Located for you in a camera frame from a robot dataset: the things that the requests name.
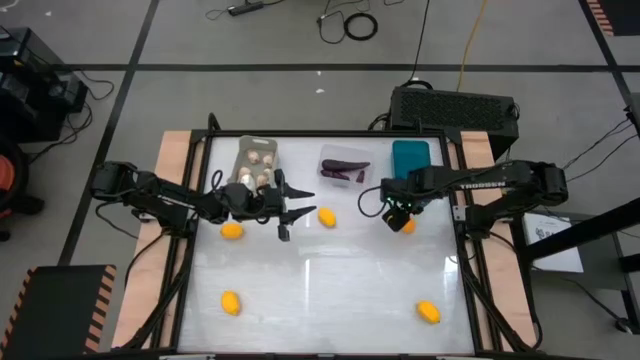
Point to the black equipment rack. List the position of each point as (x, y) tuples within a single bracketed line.
[(30, 90)]

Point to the small white garlic bulb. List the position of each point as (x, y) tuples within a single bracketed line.
[(263, 179)]

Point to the grey plastic basket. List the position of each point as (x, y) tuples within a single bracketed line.
[(236, 162)]

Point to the black computer case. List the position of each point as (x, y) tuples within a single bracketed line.
[(450, 112)]

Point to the yellow mango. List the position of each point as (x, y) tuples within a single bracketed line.
[(429, 312), (327, 217), (232, 231), (230, 303), (410, 228)]

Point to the black metal stand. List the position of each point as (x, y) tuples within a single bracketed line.
[(590, 227)]

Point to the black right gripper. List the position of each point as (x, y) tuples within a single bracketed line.
[(405, 190)]

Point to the large purple eggplant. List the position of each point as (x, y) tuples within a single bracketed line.
[(345, 165)]

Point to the clear plastic basket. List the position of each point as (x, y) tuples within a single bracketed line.
[(330, 155)]

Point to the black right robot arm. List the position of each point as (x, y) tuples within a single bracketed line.
[(500, 177)]

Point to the black metal table frame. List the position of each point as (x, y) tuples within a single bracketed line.
[(325, 133)]

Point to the teal plastic basket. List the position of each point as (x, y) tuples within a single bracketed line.
[(410, 155)]

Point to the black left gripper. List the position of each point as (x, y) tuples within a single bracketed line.
[(270, 205)]

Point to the black mat striped edge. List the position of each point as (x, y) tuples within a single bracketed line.
[(622, 15), (55, 310)]

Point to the orange round object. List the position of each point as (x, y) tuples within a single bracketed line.
[(5, 172)]

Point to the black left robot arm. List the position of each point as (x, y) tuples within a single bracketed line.
[(165, 197)]

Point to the black power strip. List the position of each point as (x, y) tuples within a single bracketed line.
[(245, 8)]

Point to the wooden side board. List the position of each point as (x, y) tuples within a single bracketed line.
[(477, 145), (172, 150)]

